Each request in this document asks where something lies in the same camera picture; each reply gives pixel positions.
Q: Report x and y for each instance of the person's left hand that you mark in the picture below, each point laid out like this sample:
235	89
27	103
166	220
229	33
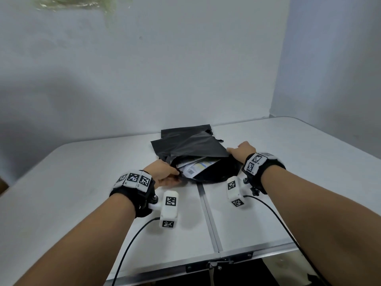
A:
160	171

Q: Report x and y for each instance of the person's right hand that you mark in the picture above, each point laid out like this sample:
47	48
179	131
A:
245	150

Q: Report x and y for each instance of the person's right fingers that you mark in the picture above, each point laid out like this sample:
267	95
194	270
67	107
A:
233	150

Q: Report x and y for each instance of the person's left thumb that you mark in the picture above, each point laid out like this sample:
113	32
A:
169	182

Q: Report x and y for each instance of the black plastic bag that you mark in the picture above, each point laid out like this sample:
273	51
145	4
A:
190	145

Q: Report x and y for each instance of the person's right forearm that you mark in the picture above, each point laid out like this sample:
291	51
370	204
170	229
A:
321	217

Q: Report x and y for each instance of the person's left forearm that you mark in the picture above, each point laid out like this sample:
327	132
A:
80	244

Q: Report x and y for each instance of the black right wristband with markers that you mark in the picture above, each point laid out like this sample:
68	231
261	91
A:
256	163

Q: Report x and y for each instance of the black wristband with markers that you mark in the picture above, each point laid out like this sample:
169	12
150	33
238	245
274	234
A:
256	163
134	180

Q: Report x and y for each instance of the white labelled parcel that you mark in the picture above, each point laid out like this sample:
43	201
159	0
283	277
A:
198	167

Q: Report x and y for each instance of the black left wristband with markers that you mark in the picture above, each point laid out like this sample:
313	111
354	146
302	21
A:
134	180

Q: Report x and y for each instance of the metal table latch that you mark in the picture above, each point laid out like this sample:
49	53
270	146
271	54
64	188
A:
218	262

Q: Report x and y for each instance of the greenish plastic sheet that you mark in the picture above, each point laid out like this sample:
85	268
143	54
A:
74	2

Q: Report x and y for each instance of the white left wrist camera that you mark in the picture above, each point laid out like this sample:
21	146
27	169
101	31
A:
169	209

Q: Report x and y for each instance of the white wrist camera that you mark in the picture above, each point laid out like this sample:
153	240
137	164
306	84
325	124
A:
169	209
233	190

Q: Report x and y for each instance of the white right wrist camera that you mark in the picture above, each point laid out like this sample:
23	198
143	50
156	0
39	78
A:
233	190

